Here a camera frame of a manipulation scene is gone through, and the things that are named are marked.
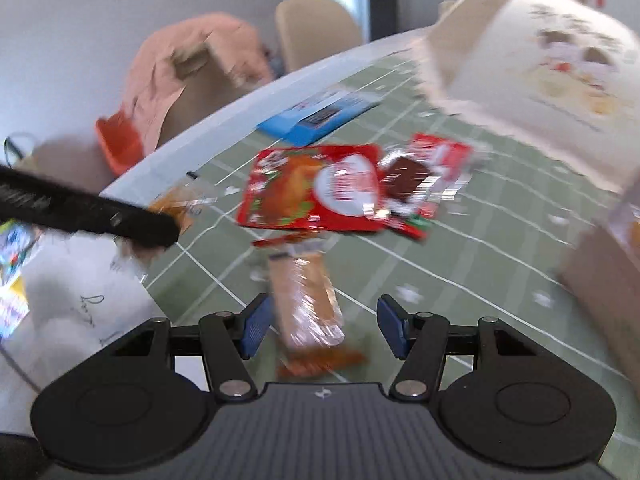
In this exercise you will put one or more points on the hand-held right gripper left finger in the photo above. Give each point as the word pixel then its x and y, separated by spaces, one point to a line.
pixel 255 331

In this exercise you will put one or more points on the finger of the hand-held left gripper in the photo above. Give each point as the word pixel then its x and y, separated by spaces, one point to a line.
pixel 100 212

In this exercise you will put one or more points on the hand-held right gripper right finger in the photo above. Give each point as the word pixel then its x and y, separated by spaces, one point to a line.
pixel 392 328

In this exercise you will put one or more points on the clear packet with orange snack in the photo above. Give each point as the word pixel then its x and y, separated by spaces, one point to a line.
pixel 305 300

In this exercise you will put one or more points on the clear pastry packet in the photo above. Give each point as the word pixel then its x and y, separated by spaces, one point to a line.
pixel 175 202

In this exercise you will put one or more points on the large red snack packet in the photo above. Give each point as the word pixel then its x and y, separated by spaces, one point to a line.
pixel 300 185

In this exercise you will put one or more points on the white paper bag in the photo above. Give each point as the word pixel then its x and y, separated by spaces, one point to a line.
pixel 525 60

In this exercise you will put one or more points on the orange-red snack packet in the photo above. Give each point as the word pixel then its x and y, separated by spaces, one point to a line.
pixel 320 362

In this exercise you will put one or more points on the orange bag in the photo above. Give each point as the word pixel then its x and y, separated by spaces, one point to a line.
pixel 120 142

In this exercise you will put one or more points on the white paper sheet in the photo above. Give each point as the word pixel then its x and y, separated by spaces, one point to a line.
pixel 65 285

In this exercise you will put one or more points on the colourful booklet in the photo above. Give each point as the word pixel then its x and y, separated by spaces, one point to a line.
pixel 12 260

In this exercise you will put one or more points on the green grid table mat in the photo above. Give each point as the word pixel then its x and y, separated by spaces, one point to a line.
pixel 500 260

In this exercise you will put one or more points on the pink cloth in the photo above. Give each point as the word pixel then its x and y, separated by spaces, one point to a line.
pixel 160 75

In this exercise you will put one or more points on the brown chair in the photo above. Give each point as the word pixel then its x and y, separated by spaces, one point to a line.
pixel 210 95

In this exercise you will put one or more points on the red chocolate snack packet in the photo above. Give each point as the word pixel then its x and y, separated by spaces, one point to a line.
pixel 435 157

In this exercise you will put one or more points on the blue flat packet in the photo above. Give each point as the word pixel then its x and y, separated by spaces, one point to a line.
pixel 310 122

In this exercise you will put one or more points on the beige dining chair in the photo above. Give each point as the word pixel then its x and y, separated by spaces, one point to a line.
pixel 315 30

